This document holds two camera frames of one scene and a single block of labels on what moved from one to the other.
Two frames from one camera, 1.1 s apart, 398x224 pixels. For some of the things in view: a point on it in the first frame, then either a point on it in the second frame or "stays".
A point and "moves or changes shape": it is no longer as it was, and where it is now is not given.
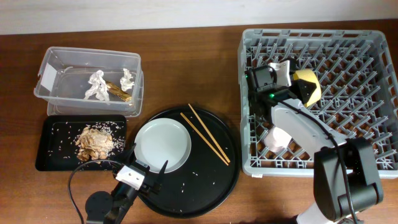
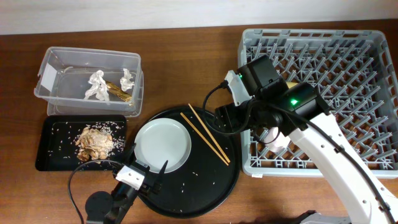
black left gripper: [157, 183] stays
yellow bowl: [310, 76] moves or changes shape
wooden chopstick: [223, 154] stays
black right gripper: [299, 86] to [227, 119]
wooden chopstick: [205, 139] stays
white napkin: [125, 81] stays
